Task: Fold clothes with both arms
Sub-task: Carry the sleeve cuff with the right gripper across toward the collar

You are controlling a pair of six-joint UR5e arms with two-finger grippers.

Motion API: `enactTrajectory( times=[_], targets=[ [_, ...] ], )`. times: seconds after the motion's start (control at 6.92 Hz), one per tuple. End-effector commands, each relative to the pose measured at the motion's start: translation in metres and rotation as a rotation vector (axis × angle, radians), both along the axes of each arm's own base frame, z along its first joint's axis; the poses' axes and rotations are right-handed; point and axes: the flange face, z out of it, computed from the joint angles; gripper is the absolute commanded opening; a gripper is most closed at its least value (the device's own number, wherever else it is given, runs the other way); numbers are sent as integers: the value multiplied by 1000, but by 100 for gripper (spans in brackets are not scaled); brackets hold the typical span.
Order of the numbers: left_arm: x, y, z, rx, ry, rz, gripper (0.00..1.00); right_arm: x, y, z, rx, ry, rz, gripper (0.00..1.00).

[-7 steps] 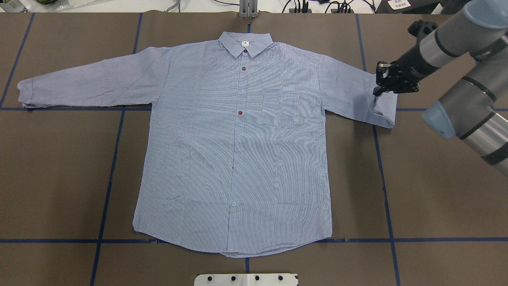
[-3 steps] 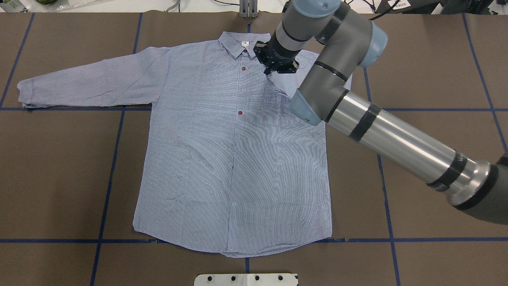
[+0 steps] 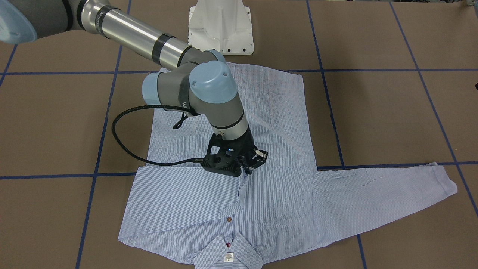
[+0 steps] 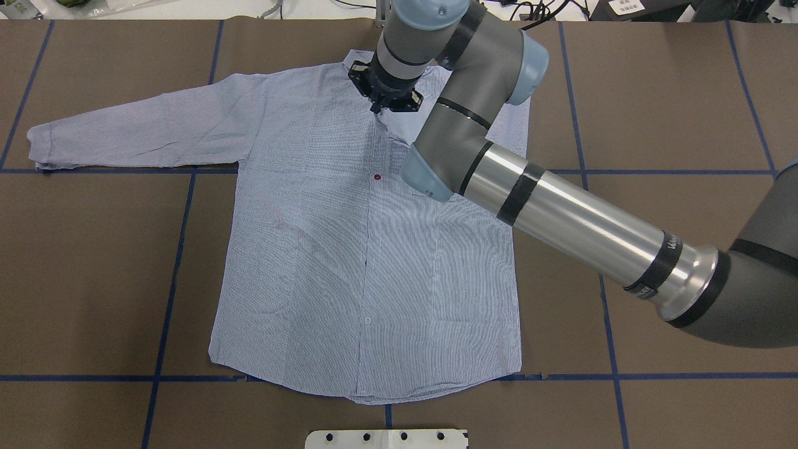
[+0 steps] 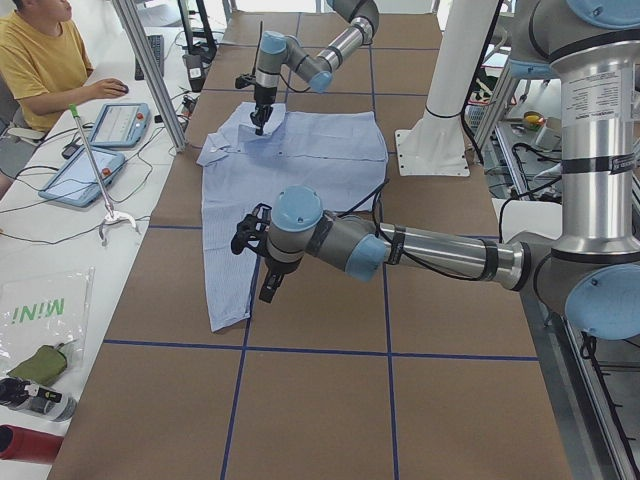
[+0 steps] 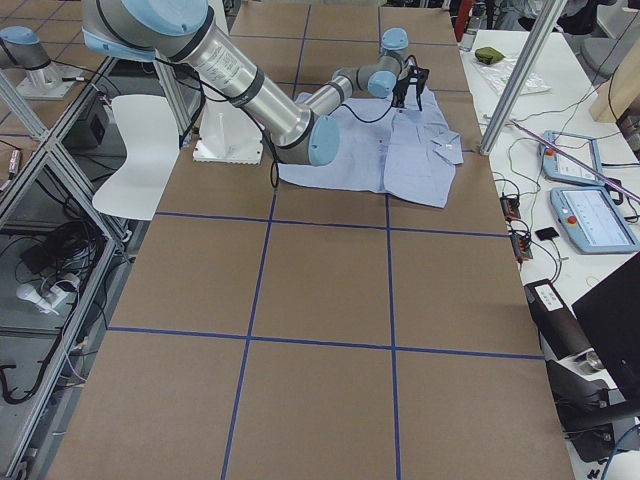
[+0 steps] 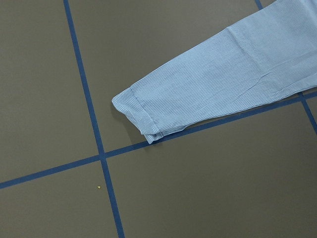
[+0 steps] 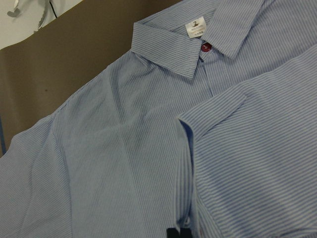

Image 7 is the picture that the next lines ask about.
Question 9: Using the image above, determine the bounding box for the light blue striped shirt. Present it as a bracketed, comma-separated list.
[112, 0, 317, 143]

